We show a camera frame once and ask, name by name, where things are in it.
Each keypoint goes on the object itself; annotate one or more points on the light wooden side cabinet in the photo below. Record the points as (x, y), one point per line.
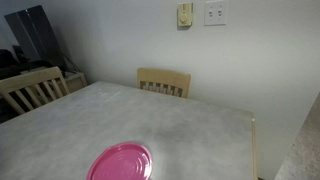
(76, 81)

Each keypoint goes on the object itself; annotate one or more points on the dark clutter pile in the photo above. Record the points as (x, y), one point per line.
(8, 61)

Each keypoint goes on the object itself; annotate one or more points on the white light switch plate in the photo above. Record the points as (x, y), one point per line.
(215, 13)

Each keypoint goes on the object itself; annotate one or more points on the black flat screen monitor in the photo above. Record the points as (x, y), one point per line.
(33, 33)

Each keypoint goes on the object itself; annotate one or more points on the wooden chair with short slats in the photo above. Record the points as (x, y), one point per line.
(163, 77)

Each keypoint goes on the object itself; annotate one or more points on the wooden chair with long slats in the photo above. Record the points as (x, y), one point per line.
(30, 79)

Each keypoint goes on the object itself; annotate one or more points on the pink plastic plate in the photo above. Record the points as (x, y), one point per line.
(120, 164)

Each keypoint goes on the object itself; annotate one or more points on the speckled grey countertop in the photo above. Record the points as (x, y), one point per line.
(305, 150)

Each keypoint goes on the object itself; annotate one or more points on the beige wall thermostat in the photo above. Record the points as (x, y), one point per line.
(184, 15)

